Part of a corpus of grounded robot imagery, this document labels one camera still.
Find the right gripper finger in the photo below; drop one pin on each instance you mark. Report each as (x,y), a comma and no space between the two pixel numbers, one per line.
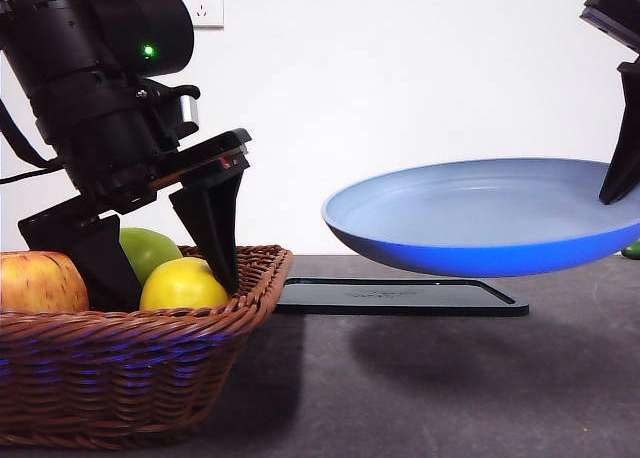
(622,148)

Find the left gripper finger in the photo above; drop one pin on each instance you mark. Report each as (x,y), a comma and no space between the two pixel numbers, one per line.
(215,223)
(105,273)

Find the yellow lemon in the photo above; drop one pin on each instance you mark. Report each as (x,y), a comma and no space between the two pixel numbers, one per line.
(180,285)

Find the blue round plate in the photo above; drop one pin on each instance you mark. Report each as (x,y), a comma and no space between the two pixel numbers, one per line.
(450,218)

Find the brown wicker basket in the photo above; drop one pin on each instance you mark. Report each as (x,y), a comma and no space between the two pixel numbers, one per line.
(125,368)

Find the green apple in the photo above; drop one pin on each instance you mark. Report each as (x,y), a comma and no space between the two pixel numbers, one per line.
(150,253)

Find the red yellow apple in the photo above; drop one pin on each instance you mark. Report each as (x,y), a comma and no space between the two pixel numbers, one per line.
(35,283)

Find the green cucumber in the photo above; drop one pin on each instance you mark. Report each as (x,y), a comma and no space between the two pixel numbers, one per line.
(633,251)

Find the black flat tray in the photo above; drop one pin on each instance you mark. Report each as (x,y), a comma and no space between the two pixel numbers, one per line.
(400,298)

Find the pale grey left wrist camera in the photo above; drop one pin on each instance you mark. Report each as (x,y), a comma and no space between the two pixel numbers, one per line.
(190,110)

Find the white wall socket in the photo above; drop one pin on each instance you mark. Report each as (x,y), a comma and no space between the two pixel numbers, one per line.
(211,8)

